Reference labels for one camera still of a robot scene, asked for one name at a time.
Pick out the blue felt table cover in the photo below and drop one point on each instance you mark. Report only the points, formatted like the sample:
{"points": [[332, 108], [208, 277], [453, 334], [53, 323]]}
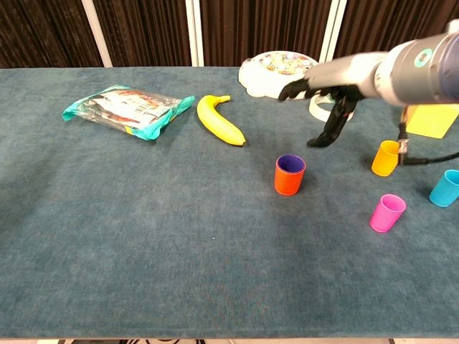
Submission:
{"points": [[143, 233]]}

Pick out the light blue plastic cup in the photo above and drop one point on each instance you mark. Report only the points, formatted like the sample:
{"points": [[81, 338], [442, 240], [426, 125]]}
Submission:
{"points": [[444, 190]]}

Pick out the white fish-shaped toy game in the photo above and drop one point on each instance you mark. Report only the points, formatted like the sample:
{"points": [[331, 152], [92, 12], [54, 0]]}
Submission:
{"points": [[265, 77]]}

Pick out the red-orange plastic cup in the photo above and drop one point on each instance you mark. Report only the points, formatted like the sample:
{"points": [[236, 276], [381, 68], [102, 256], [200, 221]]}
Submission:
{"points": [[288, 184]]}

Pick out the teal snack packet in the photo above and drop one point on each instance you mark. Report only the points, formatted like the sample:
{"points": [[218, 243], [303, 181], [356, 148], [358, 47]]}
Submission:
{"points": [[125, 109]]}

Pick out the dark brown curtain panel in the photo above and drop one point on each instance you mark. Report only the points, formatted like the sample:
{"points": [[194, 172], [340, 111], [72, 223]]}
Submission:
{"points": [[261, 25], [394, 21], [43, 32], [143, 32]]}

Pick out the dark blue plastic cup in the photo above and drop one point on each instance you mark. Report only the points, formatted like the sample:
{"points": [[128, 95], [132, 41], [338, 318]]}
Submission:
{"points": [[290, 164]]}

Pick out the yellow cube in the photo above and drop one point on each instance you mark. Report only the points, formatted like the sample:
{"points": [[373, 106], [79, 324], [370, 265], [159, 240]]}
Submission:
{"points": [[432, 122]]}

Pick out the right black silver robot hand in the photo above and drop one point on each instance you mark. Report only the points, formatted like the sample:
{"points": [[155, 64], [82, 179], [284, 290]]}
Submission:
{"points": [[344, 73]]}

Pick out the masking tape roll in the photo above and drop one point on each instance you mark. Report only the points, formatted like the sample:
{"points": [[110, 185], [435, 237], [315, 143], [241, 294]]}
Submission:
{"points": [[317, 112]]}

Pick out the yellow-orange plastic cup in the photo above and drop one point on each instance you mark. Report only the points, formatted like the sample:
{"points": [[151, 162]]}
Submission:
{"points": [[384, 159]]}

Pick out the pink plastic cup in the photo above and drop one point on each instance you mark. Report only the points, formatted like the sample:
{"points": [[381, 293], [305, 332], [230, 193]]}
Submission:
{"points": [[385, 216]]}

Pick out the yellow banana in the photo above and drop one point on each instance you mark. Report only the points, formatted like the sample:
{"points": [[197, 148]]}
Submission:
{"points": [[218, 123]]}

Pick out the white partition post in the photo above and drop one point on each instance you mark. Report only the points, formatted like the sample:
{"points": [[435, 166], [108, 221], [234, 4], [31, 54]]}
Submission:
{"points": [[194, 32], [331, 28], [97, 32]]}

